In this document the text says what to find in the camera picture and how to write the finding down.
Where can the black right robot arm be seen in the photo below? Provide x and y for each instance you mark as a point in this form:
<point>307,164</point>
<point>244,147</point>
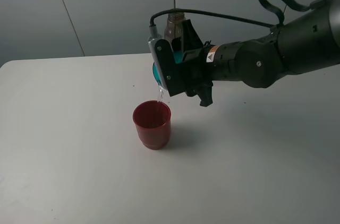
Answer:
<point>306,44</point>

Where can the wrist camera with black bracket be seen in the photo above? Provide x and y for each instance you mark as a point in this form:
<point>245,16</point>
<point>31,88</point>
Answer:
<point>167,69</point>

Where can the brown transparent plastic bottle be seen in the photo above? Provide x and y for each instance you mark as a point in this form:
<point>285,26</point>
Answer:
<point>174,28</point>

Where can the red plastic cup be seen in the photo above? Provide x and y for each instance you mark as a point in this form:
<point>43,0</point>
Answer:
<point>152,120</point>

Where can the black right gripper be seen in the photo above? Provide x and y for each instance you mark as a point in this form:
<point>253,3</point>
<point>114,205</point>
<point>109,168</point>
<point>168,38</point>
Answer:
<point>191,56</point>

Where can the teal transparent plastic cup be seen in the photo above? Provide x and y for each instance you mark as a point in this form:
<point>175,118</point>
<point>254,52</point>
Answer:
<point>156,74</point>

